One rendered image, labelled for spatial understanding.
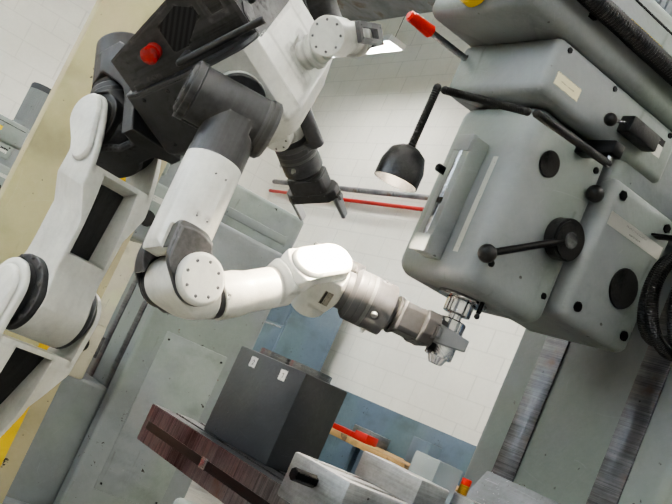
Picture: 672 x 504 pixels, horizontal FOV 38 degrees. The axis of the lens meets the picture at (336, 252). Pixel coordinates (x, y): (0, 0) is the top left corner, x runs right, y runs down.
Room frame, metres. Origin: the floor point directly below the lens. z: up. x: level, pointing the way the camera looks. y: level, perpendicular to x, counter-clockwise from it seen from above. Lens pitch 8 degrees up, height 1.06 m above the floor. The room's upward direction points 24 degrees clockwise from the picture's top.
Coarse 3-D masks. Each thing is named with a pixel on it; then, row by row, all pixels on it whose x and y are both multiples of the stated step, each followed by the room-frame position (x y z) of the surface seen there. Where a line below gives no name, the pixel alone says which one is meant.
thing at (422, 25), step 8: (408, 16) 1.55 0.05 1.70; (416, 16) 1.55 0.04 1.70; (416, 24) 1.56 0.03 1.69; (424, 24) 1.56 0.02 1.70; (432, 24) 1.57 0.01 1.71; (424, 32) 1.57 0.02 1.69; (432, 32) 1.57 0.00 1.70; (440, 40) 1.59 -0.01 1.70; (448, 48) 1.61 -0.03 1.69; (456, 48) 1.61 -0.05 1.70; (464, 56) 1.62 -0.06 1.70
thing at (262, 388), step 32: (256, 352) 1.97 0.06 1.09; (224, 384) 2.01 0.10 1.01; (256, 384) 1.94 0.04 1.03; (288, 384) 1.87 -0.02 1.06; (320, 384) 1.88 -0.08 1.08; (224, 416) 1.98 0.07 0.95; (256, 416) 1.91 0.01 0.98; (288, 416) 1.85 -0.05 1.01; (320, 416) 1.90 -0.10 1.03; (256, 448) 1.88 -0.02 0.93; (288, 448) 1.87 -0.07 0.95; (320, 448) 1.92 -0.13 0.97
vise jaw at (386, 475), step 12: (372, 456) 1.52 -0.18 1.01; (360, 468) 1.53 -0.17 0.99; (372, 468) 1.51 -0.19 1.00; (384, 468) 1.49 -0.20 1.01; (396, 468) 1.47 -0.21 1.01; (372, 480) 1.50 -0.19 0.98; (384, 480) 1.48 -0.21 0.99; (396, 480) 1.46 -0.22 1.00; (408, 480) 1.44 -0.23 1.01; (420, 480) 1.42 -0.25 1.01; (396, 492) 1.45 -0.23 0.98; (408, 492) 1.43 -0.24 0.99; (420, 492) 1.42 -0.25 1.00; (432, 492) 1.43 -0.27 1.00; (444, 492) 1.44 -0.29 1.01
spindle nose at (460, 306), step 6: (450, 300) 1.60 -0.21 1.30; (456, 300) 1.59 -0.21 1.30; (462, 300) 1.59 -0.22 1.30; (444, 306) 1.61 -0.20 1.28; (450, 306) 1.59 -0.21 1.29; (456, 306) 1.59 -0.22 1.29; (462, 306) 1.59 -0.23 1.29; (468, 306) 1.59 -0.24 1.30; (474, 306) 1.60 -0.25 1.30; (456, 312) 1.59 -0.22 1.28; (462, 312) 1.59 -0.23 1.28; (468, 312) 1.59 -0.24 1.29; (468, 318) 1.60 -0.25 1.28
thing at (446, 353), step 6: (444, 324) 1.59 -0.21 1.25; (450, 324) 1.59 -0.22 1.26; (456, 330) 1.59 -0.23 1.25; (462, 330) 1.60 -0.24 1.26; (432, 342) 1.60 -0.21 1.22; (426, 348) 1.61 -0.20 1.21; (432, 348) 1.59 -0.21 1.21; (438, 348) 1.59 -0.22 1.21; (444, 348) 1.59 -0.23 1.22; (450, 348) 1.59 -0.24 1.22; (438, 354) 1.59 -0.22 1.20; (444, 354) 1.59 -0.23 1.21; (450, 354) 1.59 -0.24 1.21; (450, 360) 1.60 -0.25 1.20
